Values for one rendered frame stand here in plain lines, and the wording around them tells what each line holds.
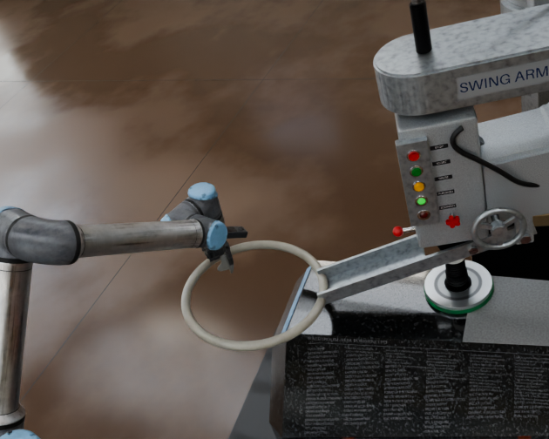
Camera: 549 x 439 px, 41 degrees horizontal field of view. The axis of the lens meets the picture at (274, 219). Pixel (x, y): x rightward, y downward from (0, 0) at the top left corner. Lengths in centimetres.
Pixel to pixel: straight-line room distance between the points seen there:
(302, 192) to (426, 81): 263
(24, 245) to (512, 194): 128
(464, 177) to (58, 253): 107
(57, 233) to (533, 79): 122
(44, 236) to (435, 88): 103
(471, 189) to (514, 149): 15
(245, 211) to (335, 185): 56
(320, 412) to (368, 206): 193
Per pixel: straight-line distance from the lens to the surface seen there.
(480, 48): 187
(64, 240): 189
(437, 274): 245
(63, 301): 437
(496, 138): 207
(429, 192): 199
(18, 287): 202
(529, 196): 209
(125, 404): 365
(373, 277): 228
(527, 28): 193
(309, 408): 244
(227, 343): 227
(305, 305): 250
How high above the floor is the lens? 262
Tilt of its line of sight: 38 degrees down
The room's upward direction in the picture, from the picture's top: 19 degrees counter-clockwise
